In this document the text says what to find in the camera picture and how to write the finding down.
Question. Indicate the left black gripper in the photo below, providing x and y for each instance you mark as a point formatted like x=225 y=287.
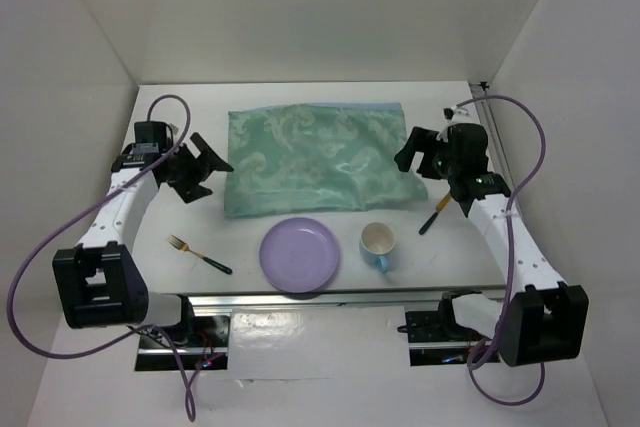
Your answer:
x=189 y=189

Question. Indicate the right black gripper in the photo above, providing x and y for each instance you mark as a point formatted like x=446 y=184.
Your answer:
x=422 y=139

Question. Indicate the teal patterned satin cloth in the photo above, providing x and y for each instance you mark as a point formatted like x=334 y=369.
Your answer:
x=317 y=157

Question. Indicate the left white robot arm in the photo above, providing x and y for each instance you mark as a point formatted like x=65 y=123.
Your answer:
x=98 y=281

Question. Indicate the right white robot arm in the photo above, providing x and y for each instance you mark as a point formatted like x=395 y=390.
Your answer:
x=542 y=318

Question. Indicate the light blue mug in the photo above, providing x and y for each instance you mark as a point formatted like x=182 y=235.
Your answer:
x=376 y=242

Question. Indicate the lilac plastic plate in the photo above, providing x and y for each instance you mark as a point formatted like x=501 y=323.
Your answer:
x=299 y=255

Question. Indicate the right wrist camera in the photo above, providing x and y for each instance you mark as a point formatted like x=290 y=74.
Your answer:
x=467 y=145

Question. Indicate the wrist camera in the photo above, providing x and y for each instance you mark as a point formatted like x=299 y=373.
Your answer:
x=467 y=145
x=153 y=136

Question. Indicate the gold knife green handle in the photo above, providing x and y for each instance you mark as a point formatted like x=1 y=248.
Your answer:
x=439 y=207

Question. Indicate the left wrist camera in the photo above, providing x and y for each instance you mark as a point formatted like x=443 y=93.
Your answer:
x=153 y=136

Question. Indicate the gold fork green handle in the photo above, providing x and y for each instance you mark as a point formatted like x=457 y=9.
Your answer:
x=182 y=246

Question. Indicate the aluminium frame rail right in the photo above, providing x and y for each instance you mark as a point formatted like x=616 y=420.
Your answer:
x=487 y=120

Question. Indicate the aluminium frame rail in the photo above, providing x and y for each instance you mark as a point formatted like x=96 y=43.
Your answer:
x=487 y=120
x=342 y=298

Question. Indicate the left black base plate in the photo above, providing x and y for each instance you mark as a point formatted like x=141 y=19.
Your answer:
x=202 y=331

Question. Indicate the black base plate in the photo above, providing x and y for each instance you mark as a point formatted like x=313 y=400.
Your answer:
x=432 y=327
x=202 y=331

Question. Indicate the aluminium frame rail front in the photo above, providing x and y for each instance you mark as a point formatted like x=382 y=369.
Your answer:
x=342 y=298

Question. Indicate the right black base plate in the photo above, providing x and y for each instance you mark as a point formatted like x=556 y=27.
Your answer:
x=432 y=327

